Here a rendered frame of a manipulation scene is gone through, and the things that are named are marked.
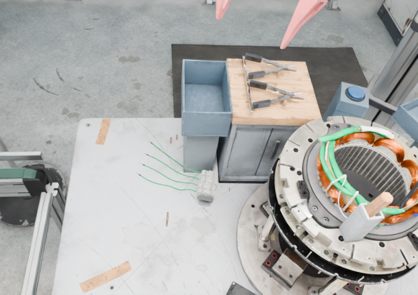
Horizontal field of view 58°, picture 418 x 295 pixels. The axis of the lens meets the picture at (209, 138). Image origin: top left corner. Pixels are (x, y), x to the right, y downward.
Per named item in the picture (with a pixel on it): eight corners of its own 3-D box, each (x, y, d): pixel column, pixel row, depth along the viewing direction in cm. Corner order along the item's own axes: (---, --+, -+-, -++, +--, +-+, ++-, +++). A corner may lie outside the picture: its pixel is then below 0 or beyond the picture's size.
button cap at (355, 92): (362, 101, 93) (364, 98, 92) (346, 97, 93) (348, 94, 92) (363, 90, 95) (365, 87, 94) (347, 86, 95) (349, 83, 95)
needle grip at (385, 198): (367, 220, 58) (387, 204, 53) (360, 210, 58) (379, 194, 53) (374, 215, 58) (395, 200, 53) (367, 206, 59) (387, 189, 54)
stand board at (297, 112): (231, 124, 83) (233, 117, 81) (225, 65, 95) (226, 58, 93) (318, 126, 85) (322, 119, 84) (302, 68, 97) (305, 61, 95)
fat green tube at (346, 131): (316, 147, 69) (320, 140, 67) (310, 130, 71) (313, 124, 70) (390, 144, 71) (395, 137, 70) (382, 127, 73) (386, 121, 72)
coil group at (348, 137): (342, 149, 74) (350, 136, 71) (339, 142, 75) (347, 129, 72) (371, 148, 75) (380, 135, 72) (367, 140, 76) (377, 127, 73)
